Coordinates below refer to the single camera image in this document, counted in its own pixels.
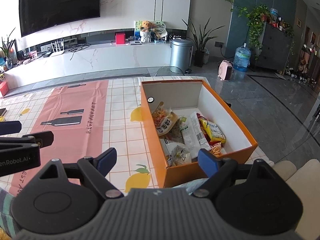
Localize pink bottle-print mat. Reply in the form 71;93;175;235
6;79;110;200

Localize green blue printed box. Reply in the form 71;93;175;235
134;20;144;40

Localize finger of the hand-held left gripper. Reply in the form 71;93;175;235
0;130;54;151
0;120;22;136

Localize black curved television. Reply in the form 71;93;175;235
19;0;101;38

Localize clear packet of orange snacks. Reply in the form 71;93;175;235
151;102;173;128

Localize open cluttered shelf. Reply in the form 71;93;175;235
296;17;320;80

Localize dark red box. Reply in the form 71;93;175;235
0;81;10;97

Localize beige cushion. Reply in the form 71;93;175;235
271;159;320;195

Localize black tangled cables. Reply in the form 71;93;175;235
67;44;90;53

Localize potted snake plant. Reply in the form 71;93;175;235
182;17;225;68

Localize teddy bear in white basket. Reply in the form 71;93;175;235
139;20;153;43

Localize white marble television console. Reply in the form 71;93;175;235
0;40;173;98

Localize dark grey drawer cabinet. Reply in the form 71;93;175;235
255;22;293;69

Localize blue water jug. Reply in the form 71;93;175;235
233;44;251;75

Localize orange stick snack packet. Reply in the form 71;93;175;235
209;141;223;158

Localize round glass side table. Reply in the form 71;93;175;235
153;66;187;77

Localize silver pedal trash can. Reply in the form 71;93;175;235
169;39;193;74

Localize pink space heater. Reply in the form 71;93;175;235
218;60;234;81

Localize orange cardboard box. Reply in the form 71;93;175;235
139;79;258;188

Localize white router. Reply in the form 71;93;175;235
50;40;65;57

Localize large white snack packet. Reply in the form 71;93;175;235
160;139;193;168

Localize teal striped cloth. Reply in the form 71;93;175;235
0;177;208;238

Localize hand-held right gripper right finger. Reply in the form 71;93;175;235
192;148;285;198

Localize group of small bottles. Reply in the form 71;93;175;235
269;7;292;32

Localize orchid plant in glass vase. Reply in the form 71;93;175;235
0;27;18;69

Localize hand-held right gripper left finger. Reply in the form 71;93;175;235
37;147;125;199

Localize brown snack packet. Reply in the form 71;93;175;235
156;112;179;137

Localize round paper fan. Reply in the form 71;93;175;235
151;21;167;37

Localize yellow snack packet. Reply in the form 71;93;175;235
199;119;226;143

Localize long white green-label packet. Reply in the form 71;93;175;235
180;111;212;155

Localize trailing pothos plant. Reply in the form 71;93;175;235
204;0;273;58

